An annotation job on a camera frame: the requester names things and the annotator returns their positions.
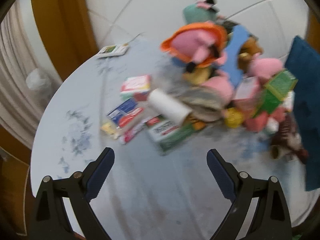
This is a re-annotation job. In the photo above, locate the yellow ball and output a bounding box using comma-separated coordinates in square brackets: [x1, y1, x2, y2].
[224, 107, 245, 128]

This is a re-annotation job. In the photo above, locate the dark red packet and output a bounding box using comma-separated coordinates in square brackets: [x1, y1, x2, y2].
[270, 116, 309, 164]

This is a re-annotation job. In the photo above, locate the red white tube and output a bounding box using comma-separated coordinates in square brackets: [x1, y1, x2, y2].
[119, 120, 150, 145]

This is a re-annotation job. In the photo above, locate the white paper roll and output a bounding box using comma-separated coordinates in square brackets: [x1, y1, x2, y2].
[148, 88, 193, 126]

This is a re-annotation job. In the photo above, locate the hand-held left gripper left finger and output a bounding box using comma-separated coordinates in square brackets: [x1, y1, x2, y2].
[29, 147, 115, 240]

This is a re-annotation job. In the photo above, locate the grey cloth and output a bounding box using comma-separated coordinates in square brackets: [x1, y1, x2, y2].
[165, 85, 225, 123]

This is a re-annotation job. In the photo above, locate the pink yellow tissue pack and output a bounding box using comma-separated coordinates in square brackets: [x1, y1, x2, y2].
[120, 74, 152, 102]

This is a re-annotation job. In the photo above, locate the green orange medicine box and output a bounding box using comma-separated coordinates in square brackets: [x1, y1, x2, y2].
[146, 116, 198, 153]

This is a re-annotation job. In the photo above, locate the red white box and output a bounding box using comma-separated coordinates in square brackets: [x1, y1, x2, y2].
[117, 107, 145, 128]

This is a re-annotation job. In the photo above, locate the white curtain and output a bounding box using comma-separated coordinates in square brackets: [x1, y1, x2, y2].
[0, 0, 63, 135]

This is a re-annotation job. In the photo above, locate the yellow plush toy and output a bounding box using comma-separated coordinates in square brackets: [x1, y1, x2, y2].
[182, 65, 213, 83]

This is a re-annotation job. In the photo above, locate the pink white box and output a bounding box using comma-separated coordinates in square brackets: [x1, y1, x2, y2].
[232, 76, 263, 110]

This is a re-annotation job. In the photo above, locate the pink pig plush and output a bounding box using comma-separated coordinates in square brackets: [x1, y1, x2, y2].
[202, 71, 235, 105]

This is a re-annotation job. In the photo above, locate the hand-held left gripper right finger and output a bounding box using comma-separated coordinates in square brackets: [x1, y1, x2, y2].
[206, 149, 293, 240]

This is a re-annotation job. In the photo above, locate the wooden door frame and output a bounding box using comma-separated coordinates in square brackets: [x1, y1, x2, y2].
[306, 10, 320, 48]
[30, 0, 99, 80]

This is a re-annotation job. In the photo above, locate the blue felt piece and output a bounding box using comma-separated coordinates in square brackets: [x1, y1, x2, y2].
[217, 24, 253, 88]

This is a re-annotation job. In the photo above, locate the round pink plush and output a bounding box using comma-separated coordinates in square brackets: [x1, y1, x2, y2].
[249, 57, 285, 83]

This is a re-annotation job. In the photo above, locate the small yellow packet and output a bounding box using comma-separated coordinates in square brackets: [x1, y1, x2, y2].
[100, 121, 120, 139]

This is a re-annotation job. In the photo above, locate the teal plush toy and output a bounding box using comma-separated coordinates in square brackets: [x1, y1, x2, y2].
[182, 0, 220, 24]

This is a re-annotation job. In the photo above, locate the thin white cable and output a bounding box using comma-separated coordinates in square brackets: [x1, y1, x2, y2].
[126, 32, 146, 46]

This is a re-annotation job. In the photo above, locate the orange hooded pink plush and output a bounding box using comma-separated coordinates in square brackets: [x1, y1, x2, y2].
[160, 22, 229, 72]

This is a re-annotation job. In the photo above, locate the blue storage bin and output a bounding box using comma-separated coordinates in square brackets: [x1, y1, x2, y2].
[284, 35, 320, 192]

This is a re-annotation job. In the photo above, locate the brown plush toy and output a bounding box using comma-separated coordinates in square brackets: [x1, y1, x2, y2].
[237, 36, 264, 70]

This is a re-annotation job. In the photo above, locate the blue white box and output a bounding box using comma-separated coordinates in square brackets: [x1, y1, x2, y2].
[106, 97, 139, 127]

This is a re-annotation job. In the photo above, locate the clear plastic bag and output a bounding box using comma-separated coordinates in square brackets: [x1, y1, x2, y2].
[25, 68, 50, 90]

